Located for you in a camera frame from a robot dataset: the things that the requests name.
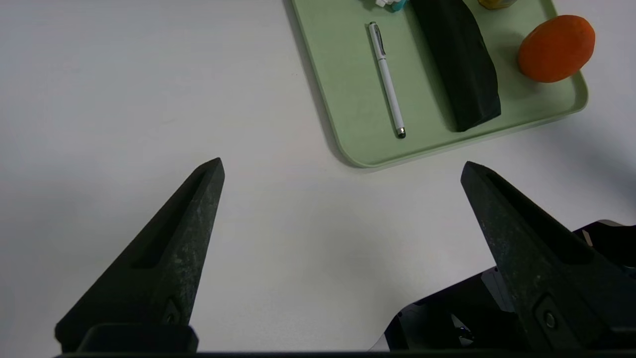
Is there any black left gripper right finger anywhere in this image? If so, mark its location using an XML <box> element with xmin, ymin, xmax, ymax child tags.
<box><xmin>461</xmin><ymin>161</ymin><xmax>636</xmax><ymax>351</ymax></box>

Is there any white stylus pen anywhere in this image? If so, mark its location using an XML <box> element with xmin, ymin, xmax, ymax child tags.
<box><xmin>368</xmin><ymin>21</ymin><xmax>406</xmax><ymax>139</ymax></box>

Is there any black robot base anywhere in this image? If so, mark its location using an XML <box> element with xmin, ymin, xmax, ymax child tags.
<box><xmin>370</xmin><ymin>219</ymin><xmax>636</xmax><ymax>351</ymax></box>

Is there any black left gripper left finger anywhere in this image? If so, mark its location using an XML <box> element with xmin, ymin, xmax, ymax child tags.
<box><xmin>55</xmin><ymin>158</ymin><xmax>225</xmax><ymax>351</ymax></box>

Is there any black glasses case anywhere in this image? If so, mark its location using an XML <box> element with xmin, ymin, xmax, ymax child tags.
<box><xmin>410</xmin><ymin>0</ymin><xmax>501</xmax><ymax>133</ymax></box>

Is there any orange fruit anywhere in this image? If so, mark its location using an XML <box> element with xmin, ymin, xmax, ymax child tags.
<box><xmin>518</xmin><ymin>15</ymin><xmax>596</xmax><ymax>84</ymax></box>

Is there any light green plastic tray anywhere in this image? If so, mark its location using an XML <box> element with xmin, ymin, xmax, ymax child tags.
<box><xmin>291</xmin><ymin>0</ymin><xmax>589</xmax><ymax>169</ymax></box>

